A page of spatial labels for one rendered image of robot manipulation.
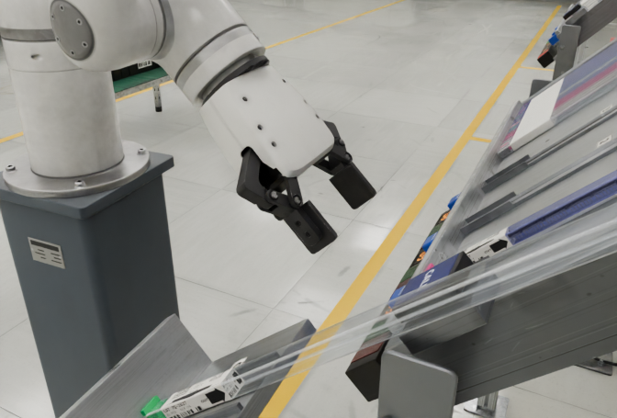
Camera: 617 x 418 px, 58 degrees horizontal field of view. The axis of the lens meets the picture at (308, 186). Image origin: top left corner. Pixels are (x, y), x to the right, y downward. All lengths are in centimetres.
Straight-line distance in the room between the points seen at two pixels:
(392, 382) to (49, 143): 54
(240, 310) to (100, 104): 101
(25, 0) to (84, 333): 45
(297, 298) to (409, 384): 132
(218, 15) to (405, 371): 32
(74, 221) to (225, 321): 93
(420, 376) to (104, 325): 55
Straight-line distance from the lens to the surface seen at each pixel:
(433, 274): 38
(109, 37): 45
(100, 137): 77
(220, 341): 156
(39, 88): 75
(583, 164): 55
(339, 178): 55
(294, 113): 50
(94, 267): 78
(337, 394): 141
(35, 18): 73
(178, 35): 49
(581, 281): 37
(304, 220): 46
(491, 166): 75
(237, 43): 49
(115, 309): 83
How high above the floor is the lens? 101
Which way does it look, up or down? 25 degrees down
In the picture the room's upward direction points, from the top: straight up
